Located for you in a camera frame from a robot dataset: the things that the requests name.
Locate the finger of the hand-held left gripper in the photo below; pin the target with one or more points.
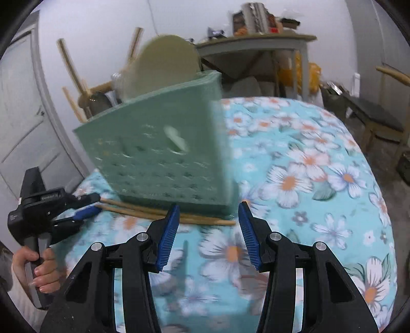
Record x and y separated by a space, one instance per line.
85 213
83 199

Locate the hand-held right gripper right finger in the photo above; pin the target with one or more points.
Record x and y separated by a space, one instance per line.
248 233

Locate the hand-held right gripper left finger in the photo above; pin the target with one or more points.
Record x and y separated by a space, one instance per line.
168 237

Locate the green plastic utensil holder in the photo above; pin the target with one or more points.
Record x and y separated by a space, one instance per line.
153 153

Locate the metal spoon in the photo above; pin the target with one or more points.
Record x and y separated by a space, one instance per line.
99 104

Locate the cream plastic ladle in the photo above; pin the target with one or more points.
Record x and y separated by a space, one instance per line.
163 67

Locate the person's left forearm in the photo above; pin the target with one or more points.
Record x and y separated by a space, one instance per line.
19 297

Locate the person's left hand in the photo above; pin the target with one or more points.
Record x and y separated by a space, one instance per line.
48 272

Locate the blue floral cloth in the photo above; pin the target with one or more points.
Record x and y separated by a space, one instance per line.
304 166

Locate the white panelled door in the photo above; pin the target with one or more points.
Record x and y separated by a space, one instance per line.
25 112

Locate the yellow plastic bag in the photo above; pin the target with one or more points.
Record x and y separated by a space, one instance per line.
314 76

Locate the wooden chair with black seat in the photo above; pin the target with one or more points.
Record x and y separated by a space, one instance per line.
374 113

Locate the grey framed table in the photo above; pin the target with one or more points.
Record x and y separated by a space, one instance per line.
256 40

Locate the brown snack bag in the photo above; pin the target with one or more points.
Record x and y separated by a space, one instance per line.
238 22

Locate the metal container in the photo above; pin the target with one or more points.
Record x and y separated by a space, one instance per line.
254 17

